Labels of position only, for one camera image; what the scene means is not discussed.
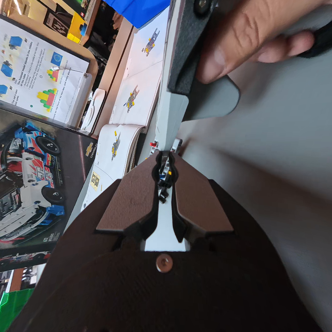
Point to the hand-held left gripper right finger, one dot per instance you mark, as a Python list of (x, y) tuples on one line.
[(202, 202)]

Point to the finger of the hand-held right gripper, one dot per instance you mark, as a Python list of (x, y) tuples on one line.
[(173, 109)]

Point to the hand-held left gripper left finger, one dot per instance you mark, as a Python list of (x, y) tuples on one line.
[(124, 202)]

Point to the grey lego gear assembly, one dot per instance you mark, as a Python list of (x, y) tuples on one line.
[(164, 184)]

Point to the open lego instruction booklet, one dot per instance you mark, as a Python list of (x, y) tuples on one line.
[(122, 145)]

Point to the black lego car box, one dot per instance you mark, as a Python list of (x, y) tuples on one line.
[(70, 155)]

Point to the person's right hand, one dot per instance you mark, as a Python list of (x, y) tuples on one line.
[(246, 33)]

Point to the blue plastic sheet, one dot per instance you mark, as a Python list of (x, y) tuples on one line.
[(134, 10)]

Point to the white plastic tray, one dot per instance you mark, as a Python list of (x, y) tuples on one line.
[(97, 103)]

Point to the rounded wooden board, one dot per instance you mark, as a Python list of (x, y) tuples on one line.
[(94, 67)]

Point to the yellow box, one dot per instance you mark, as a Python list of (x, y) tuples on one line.
[(76, 26)]

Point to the black printed box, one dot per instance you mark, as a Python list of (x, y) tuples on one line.
[(55, 23)]

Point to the printed sheet in acrylic stand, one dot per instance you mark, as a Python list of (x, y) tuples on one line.
[(39, 64)]

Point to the green plastic item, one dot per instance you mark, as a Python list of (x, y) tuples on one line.
[(13, 303)]

